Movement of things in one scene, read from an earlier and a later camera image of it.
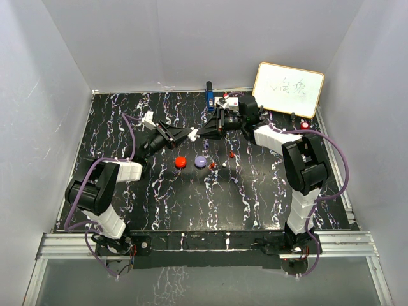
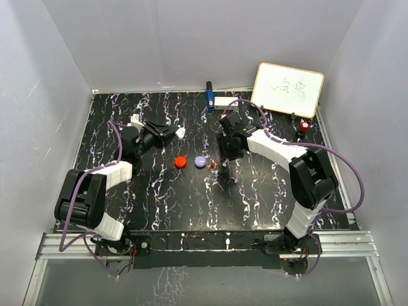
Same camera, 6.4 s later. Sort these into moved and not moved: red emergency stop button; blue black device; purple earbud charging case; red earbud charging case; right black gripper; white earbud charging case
Moved: right black gripper; white earbud charging case
Not moved: purple earbud charging case; red earbud charging case; red emergency stop button; blue black device
